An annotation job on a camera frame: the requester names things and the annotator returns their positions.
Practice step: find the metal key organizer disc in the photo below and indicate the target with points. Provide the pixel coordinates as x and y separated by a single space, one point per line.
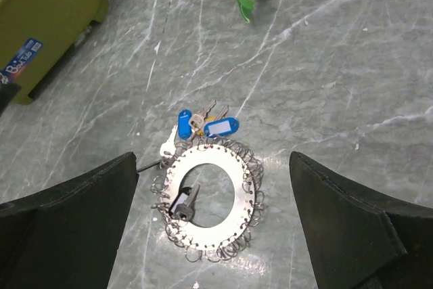
230 202

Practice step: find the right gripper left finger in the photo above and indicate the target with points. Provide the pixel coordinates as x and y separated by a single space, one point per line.
67 236

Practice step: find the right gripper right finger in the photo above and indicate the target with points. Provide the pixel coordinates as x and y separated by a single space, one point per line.
358 237

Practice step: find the silver key with black fob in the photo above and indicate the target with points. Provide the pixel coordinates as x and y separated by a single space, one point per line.
182 207

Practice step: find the olive green plastic bin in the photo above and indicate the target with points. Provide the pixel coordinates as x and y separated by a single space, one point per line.
35 34

